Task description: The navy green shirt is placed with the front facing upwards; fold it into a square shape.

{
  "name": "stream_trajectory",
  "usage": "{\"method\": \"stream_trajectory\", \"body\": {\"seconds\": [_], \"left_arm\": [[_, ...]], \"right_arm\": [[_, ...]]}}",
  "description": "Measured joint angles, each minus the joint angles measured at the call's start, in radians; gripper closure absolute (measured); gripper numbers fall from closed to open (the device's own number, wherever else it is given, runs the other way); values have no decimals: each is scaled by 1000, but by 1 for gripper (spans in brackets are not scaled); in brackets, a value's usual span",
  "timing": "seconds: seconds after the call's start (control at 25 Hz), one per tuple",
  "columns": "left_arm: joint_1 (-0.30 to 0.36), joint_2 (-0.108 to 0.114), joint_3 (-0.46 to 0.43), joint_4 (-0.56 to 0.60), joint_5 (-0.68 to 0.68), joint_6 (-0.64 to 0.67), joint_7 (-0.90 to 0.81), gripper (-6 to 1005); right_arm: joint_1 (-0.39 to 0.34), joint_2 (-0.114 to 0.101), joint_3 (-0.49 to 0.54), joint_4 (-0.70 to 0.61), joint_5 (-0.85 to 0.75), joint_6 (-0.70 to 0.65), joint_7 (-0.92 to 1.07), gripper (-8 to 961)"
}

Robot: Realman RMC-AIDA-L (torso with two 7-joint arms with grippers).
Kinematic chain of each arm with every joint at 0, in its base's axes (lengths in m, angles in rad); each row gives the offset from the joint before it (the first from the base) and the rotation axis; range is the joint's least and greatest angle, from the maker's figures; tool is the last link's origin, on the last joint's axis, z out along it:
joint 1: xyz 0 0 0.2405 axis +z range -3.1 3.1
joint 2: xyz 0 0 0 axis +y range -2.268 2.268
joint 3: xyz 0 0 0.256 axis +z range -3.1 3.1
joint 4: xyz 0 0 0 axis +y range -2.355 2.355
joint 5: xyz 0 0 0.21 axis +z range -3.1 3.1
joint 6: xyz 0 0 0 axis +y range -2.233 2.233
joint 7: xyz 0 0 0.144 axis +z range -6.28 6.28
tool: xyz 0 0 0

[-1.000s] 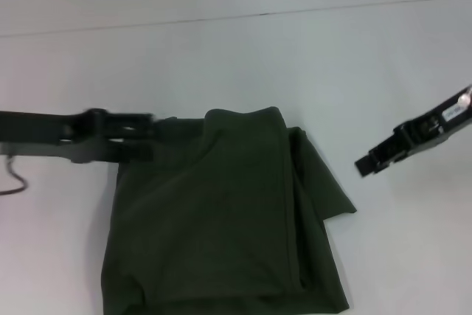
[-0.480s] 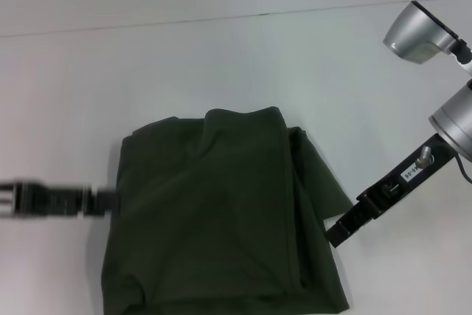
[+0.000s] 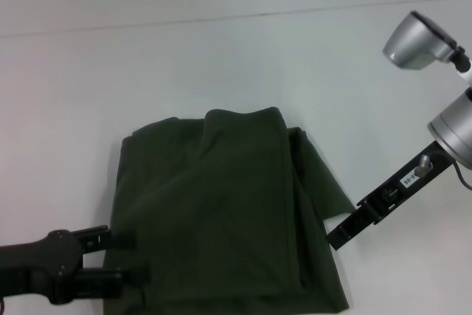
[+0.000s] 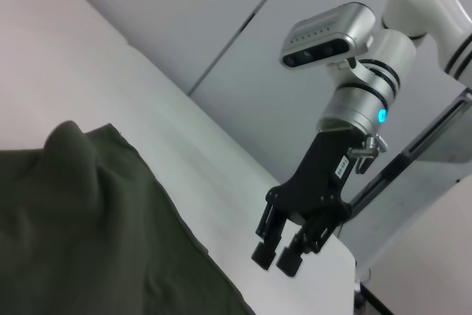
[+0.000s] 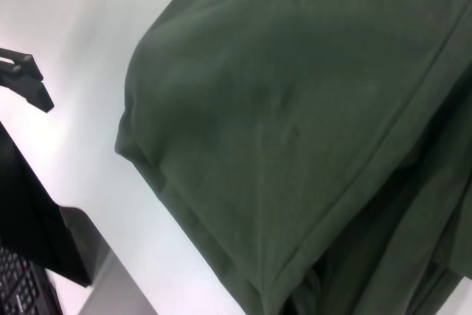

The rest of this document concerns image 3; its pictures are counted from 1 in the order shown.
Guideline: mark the dark green FREE T-shirt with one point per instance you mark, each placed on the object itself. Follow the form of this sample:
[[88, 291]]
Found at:
[[221, 200]]

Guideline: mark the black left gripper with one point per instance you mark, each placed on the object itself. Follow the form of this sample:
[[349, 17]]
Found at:
[[37, 263]]

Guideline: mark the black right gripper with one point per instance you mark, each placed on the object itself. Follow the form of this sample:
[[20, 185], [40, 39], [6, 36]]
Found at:
[[405, 186]]

